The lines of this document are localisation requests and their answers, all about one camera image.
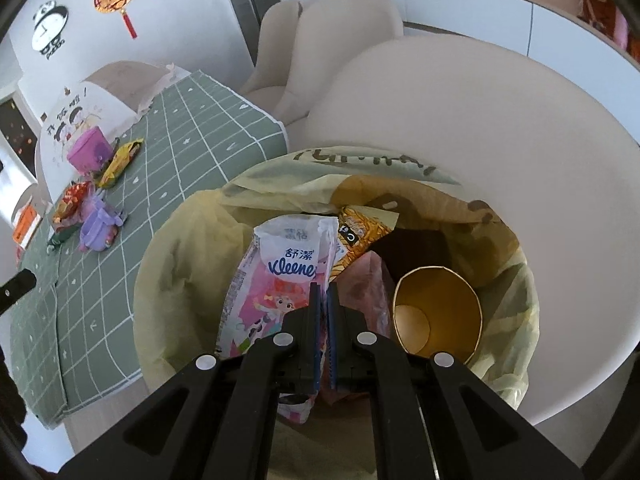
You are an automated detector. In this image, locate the cartoon print mesh food cover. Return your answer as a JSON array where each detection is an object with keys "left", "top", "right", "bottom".
[{"left": 35, "top": 60, "right": 173, "bottom": 196}]

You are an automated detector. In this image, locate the panda wall clock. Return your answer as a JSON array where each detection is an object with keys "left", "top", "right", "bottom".
[{"left": 31, "top": 0, "right": 69, "bottom": 53}]

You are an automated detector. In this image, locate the dark door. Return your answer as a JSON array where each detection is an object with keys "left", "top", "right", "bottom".
[{"left": 0, "top": 97, "right": 38, "bottom": 181}]

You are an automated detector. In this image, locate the orange snack packet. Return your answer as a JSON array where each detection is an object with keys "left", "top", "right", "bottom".
[{"left": 327, "top": 205, "right": 401, "bottom": 283}]

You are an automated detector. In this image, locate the beige chair with cushion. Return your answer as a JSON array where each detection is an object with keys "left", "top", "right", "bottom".
[{"left": 300, "top": 35, "right": 640, "bottom": 431}]

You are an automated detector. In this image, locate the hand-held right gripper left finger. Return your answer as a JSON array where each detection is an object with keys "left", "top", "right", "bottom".
[{"left": 57, "top": 282, "right": 323, "bottom": 480}]

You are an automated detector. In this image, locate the thin pink plastic wrapper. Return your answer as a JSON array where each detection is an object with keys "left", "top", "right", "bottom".
[{"left": 330, "top": 252, "right": 396, "bottom": 396}]

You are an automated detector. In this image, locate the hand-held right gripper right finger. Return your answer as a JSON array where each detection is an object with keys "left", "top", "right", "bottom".
[{"left": 327, "top": 282, "right": 586, "bottom": 480}]

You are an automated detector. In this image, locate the pink hexagonal tin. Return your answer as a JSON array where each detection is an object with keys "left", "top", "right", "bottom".
[{"left": 67, "top": 127, "right": 113, "bottom": 173}]

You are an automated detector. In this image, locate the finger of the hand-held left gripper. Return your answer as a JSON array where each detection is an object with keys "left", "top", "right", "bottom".
[{"left": 0, "top": 269, "right": 38, "bottom": 307}]

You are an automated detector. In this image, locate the dark glass cabinet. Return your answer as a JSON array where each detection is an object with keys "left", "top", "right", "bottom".
[{"left": 217, "top": 0, "right": 281, "bottom": 68}]

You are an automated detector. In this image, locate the red snack wrapper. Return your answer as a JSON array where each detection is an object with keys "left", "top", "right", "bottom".
[{"left": 52, "top": 182, "right": 96, "bottom": 226}]

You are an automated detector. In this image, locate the yellow plastic bin liner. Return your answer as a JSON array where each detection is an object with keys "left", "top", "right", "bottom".
[{"left": 134, "top": 147, "right": 543, "bottom": 411}]

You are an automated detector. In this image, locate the red paper cup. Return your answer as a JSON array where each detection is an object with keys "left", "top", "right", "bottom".
[{"left": 391, "top": 266, "right": 485, "bottom": 366}]

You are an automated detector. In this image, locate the green checked tablecloth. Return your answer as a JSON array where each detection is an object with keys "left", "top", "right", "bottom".
[{"left": 10, "top": 70, "right": 290, "bottom": 431}]

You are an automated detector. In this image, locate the yellow snack wrapper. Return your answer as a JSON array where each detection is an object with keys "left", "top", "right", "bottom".
[{"left": 97, "top": 140, "right": 143, "bottom": 188}]

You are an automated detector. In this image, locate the white lower cabinet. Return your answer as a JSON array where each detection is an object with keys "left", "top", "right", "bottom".
[{"left": 277, "top": 0, "right": 640, "bottom": 63}]

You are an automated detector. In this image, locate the orange tissue box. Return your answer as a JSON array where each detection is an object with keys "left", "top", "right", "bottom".
[{"left": 12, "top": 205, "right": 41, "bottom": 251}]

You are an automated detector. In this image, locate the pink white tissue wrapper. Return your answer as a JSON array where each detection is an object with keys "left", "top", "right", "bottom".
[{"left": 215, "top": 214, "right": 346, "bottom": 426}]

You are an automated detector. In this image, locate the beige dining chair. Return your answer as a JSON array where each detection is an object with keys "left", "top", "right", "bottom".
[
  {"left": 240, "top": 0, "right": 303, "bottom": 106},
  {"left": 272, "top": 0, "right": 405, "bottom": 126}
]

